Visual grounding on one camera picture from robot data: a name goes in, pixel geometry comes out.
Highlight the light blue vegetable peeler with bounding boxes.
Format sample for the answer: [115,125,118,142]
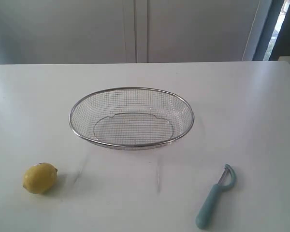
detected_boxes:
[195,164,236,230]

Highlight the yellow lemon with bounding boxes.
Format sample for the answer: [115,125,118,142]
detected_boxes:
[23,162,58,194]

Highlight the white cabinet doors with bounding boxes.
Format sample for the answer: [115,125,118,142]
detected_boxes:
[0,0,271,64]

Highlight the oval steel wire mesh basket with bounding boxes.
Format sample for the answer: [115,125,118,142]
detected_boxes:
[69,87,195,150]

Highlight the window with dark frame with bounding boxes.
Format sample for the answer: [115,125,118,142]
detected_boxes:
[252,0,290,61]

